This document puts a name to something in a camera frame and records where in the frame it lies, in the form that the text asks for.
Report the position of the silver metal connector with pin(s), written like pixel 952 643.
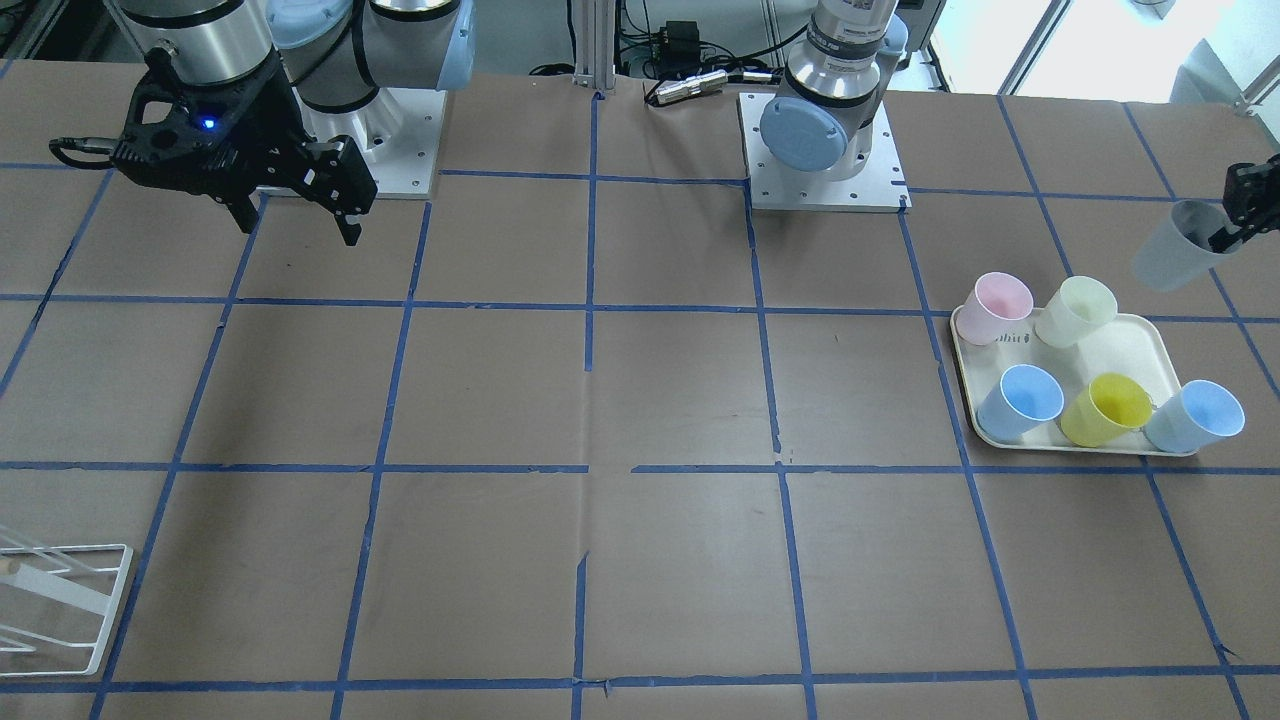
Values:
pixel 668 92

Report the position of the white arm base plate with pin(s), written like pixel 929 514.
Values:
pixel 868 176
pixel 410 150

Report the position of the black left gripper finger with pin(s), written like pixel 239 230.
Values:
pixel 1228 238

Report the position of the pink plastic cup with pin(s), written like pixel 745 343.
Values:
pixel 997 303

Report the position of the grey plastic cup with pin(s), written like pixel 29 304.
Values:
pixel 1177 251

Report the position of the cream plastic tray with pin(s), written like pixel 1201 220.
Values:
pixel 1128 345

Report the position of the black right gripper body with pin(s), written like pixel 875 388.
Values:
pixel 266 118

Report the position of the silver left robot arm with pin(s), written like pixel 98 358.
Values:
pixel 820 125

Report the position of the light blue plastic cup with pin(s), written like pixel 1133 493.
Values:
pixel 1201 413

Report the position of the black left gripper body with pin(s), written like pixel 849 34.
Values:
pixel 1250 189

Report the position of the yellow plastic cup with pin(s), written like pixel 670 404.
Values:
pixel 1112 405

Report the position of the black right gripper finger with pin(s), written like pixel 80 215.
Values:
pixel 244 212
pixel 349 225

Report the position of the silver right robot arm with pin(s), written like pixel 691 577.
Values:
pixel 328 48

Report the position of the black power adapter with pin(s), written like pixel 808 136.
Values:
pixel 677 47

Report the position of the aluminium frame post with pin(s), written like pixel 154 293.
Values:
pixel 595 30

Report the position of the cream plastic cup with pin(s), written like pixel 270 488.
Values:
pixel 1080 307

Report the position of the white wire cup rack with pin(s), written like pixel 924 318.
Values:
pixel 60 606

